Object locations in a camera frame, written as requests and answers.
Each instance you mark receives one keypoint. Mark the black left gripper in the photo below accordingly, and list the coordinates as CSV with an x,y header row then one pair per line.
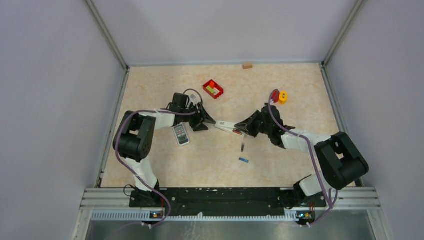
x,y
199,116

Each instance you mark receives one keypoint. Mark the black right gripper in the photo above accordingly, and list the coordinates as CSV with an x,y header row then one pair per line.
x,y
250,122

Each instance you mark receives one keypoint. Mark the grey remote control with buttons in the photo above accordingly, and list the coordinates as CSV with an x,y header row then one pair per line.
x,y
181,135

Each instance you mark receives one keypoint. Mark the white remote battery cover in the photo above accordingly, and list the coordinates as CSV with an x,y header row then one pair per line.
x,y
225,124

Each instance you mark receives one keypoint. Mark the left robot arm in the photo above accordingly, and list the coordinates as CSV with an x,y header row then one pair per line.
x,y
134,138

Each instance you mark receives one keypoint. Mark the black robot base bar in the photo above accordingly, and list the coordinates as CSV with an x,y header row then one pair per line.
x,y
225,202

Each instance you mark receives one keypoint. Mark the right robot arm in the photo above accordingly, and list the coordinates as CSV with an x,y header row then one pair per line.
x,y
336,160

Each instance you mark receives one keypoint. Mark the blue AAA battery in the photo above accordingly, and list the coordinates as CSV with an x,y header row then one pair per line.
x,y
244,160

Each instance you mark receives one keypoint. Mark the red toy bin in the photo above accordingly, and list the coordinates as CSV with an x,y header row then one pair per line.
x,y
217,86

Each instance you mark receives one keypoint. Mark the red oval toy block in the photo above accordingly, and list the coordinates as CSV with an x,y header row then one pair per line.
x,y
275,96

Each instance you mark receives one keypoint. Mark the tan wooden block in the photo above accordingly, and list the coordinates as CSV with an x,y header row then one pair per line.
x,y
247,65

